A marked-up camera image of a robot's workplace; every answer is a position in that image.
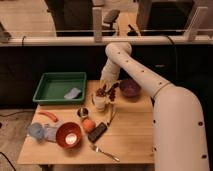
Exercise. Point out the wooden table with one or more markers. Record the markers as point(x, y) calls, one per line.
point(129, 137)

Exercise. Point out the black rectangular block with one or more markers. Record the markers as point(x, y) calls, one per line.
point(97, 132)

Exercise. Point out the black office chair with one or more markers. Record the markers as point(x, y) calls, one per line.
point(108, 21)

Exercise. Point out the purple bowl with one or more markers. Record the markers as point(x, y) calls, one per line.
point(129, 88)

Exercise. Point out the white paper cup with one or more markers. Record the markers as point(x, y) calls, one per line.
point(99, 102)

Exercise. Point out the orange fruit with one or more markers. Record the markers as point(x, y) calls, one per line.
point(88, 125)

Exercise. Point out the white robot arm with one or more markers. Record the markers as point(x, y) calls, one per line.
point(179, 136)

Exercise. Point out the green plastic tray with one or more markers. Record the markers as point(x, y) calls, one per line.
point(54, 85)

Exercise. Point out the silver fork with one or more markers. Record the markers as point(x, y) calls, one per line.
point(98, 150)

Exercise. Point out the orange carrot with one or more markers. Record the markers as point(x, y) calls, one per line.
point(49, 115)

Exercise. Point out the red bowl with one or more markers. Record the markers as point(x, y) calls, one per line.
point(68, 135)

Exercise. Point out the small metal cup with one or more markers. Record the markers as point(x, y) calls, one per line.
point(83, 112)

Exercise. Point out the yellow banana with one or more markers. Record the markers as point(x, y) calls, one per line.
point(112, 111)

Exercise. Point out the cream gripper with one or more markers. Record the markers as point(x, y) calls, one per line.
point(108, 80)

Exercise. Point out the white plastic container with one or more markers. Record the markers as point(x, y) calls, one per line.
point(50, 131)

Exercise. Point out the white railing bar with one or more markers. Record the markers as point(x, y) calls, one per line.
point(91, 41)

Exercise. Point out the light blue cloth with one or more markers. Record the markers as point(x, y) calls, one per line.
point(72, 94)

